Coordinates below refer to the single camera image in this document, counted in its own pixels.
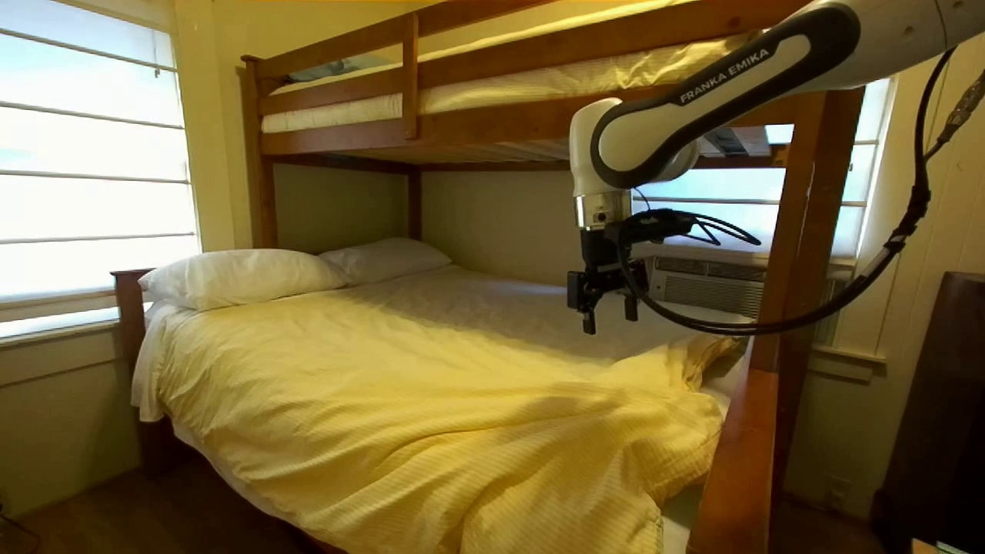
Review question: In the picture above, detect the small bright window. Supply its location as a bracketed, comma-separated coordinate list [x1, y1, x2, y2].
[628, 78, 900, 262]

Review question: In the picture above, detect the white bed mattress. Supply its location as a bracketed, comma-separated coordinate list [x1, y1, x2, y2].
[126, 302, 756, 554]

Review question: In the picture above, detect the wooden bunk bed frame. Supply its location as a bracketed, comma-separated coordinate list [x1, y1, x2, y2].
[109, 0, 891, 554]

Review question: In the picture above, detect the bunk mattress with pale sheet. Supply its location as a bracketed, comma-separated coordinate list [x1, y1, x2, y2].
[258, 35, 745, 135]

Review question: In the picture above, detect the flat white pillow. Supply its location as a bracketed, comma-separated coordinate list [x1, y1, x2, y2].
[316, 237, 457, 290]

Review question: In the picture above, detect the yellow blanket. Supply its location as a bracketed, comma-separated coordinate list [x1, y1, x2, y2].
[152, 269, 747, 554]

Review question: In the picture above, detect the large white pillow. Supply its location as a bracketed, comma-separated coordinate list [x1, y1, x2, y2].
[139, 247, 348, 314]

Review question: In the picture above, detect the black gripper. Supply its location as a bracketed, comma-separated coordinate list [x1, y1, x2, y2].
[562, 229, 654, 339]

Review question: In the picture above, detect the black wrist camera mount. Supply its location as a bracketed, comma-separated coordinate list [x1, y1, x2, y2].
[619, 205, 701, 247]

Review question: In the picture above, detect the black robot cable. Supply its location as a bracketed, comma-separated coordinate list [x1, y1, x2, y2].
[614, 43, 985, 343]

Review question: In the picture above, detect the large white window blind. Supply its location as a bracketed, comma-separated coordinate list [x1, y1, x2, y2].
[0, 0, 202, 321]

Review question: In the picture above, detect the white window air conditioner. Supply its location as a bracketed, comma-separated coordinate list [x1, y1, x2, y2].
[644, 256, 768, 318]

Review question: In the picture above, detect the dark wooden cabinet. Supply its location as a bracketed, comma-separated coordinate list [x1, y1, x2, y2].
[874, 269, 985, 554]

